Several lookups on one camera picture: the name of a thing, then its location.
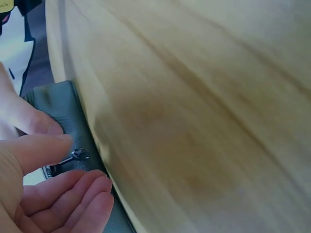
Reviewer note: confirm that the person's left hand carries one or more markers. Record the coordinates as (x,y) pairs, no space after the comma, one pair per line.
(14,170)

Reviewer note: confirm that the white disc with metal rim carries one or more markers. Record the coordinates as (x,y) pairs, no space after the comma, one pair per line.
(40,176)

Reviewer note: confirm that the black metal screw knob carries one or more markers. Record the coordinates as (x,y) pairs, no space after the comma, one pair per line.
(79,154)

